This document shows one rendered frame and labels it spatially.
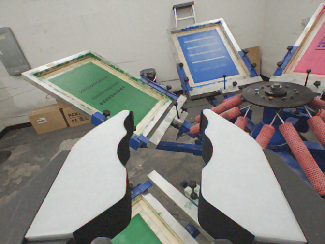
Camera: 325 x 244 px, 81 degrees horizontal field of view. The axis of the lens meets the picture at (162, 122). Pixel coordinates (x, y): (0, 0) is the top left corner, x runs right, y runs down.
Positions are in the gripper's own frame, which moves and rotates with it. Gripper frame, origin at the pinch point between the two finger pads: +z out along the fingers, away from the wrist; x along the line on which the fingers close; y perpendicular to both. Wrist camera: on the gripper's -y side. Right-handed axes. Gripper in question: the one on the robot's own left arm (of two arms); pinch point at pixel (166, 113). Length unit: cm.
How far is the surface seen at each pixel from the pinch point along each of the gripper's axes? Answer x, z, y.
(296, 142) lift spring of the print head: 49, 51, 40
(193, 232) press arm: 9, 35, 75
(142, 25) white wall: -50, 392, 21
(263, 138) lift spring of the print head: 40, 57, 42
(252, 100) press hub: 38, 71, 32
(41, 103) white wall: -272, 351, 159
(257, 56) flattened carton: 191, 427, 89
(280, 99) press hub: 49, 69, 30
